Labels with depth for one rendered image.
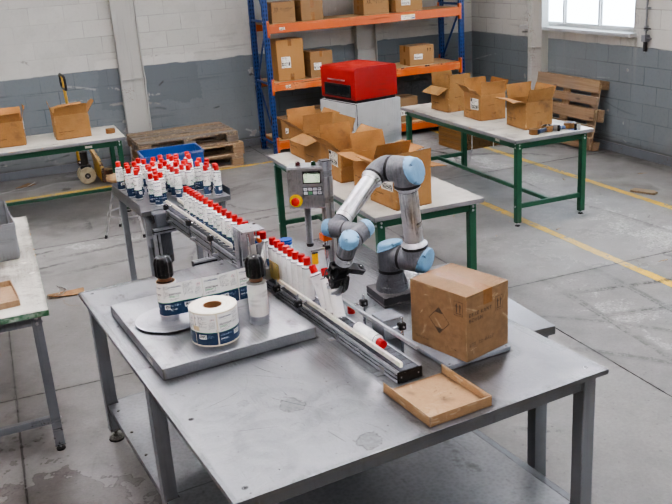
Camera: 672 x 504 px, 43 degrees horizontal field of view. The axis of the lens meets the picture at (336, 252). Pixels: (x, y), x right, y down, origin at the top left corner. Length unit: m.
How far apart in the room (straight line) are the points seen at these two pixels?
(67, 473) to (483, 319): 2.31
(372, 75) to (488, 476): 6.17
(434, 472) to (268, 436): 1.08
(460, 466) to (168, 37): 8.36
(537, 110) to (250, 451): 5.52
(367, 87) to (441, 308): 6.14
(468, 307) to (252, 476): 1.04
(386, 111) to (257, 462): 6.97
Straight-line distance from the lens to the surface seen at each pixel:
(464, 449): 3.98
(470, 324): 3.27
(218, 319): 3.48
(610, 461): 4.38
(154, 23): 11.26
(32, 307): 4.50
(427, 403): 3.08
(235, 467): 2.83
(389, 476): 3.81
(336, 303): 3.62
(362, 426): 2.97
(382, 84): 9.40
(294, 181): 3.81
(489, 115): 8.34
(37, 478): 4.63
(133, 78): 11.20
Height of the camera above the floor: 2.34
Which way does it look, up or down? 19 degrees down
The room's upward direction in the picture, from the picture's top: 4 degrees counter-clockwise
